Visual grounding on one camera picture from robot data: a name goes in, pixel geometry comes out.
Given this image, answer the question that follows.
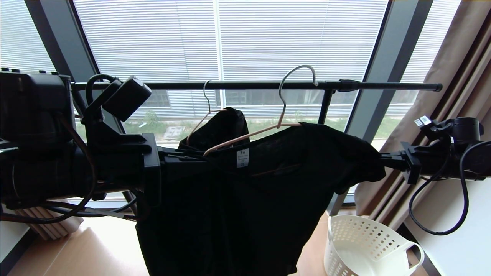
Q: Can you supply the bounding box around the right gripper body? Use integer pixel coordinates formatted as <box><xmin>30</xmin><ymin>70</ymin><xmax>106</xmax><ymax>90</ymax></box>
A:
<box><xmin>401</xmin><ymin>141</ymin><xmax>455</xmax><ymax>185</ymax></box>

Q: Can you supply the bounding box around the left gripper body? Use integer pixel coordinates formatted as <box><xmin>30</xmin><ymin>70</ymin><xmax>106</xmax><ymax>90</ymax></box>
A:
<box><xmin>82</xmin><ymin>132</ymin><xmax>161</xmax><ymax>207</ymax></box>

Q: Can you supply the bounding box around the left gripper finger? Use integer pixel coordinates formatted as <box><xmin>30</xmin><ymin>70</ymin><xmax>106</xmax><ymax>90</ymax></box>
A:
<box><xmin>159</xmin><ymin>149</ymin><xmax>208</xmax><ymax>161</ymax></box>

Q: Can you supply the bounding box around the black knitted garment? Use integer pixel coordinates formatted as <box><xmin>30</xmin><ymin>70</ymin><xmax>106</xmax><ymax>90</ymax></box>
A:
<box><xmin>177</xmin><ymin>107</ymin><xmax>250</xmax><ymax>161</ymax></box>

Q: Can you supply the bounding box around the pink clothes hanger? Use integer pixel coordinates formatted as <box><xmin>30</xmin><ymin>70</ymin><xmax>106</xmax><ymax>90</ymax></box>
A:
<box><xmin>186</xmin><ymin>80</ymin><xmax>227</xmax><ymax>146</ymax></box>
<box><xmin>203</xmin><ymin>64</ymin><xmax>319</xmax><ymax>157</ymax></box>

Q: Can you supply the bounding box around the black clothes rack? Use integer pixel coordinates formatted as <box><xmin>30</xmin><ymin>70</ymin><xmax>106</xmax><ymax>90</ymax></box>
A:
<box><xmin>71</xmin><ymin>79</ymin><xmax>443</xmax><ymax>223</ymax></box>

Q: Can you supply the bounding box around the white laundry basket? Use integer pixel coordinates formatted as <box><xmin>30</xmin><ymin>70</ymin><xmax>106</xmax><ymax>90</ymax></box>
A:
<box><xmin>323</xmin><ymin>215</ymin><xmax>425</xmax><ymax>276</ymax></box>

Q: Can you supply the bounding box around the beige curtain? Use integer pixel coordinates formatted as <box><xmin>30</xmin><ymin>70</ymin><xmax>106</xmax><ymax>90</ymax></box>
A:
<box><xmin>355</xmin><ymin>0</ymin><xmax>491</xmax><ymax>230</ymax></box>
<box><xmin>15</xmin><ymin>209</ymin><xmax>84</xmax><ymax>241</ymax></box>

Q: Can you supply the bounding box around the window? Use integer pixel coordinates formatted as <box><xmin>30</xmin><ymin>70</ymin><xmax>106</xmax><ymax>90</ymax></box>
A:
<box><xmin>0</xmin><ymin>0</ymin><xmax>463</xmax><ymax>209</ymax></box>

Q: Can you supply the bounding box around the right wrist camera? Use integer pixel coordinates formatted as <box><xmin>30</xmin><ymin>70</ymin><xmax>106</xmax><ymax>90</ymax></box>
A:
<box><xmin>414</xmin><ymin>115</ymin><xmax>453</xmax><ymax>141</ymax></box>

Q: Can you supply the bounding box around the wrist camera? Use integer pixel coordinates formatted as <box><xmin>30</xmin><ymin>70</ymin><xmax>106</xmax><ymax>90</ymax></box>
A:
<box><xmin>82</xmin><ymin>74</ymin><xmax>152</xmax><ymax>133</ymax></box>
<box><xmin>414</xmin><ymin>115</ymin><xmax>453</xmax><ymax>141</ymax></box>

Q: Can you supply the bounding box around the black cable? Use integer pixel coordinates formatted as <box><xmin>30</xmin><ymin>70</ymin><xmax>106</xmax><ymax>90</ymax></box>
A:
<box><xmin>408</xmin><ymin>140</ymin><xmax>491</xmax><ymax>236</ymax></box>

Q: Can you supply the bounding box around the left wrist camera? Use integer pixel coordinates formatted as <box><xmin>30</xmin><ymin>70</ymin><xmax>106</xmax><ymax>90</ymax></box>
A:
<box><xmin>82</xmin><ymin>74</ymin><xmax>152</xmax><ymax>133</ymax></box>

